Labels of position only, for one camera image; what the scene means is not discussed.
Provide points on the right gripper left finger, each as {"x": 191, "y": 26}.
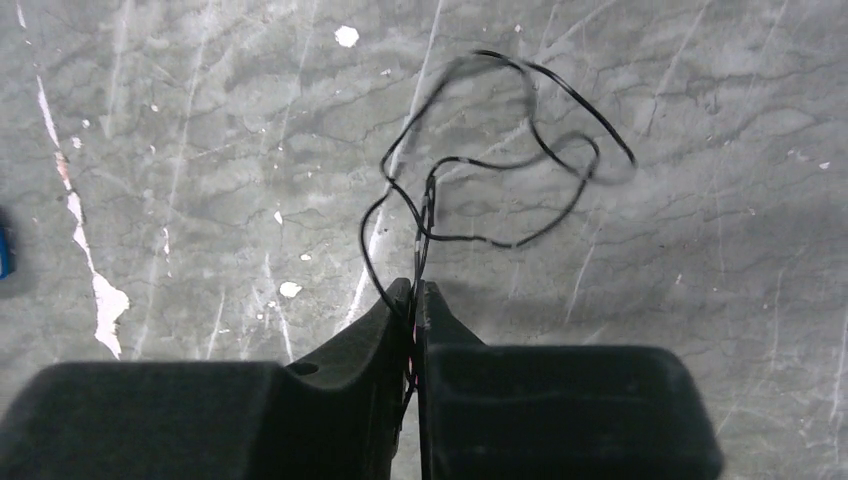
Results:
{"x": 333, "y": 414}

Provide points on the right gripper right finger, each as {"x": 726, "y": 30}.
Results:
{"x": 554, "y": 412}

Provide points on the blue small stapler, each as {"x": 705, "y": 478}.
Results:
{"x": 5, "y": 255}

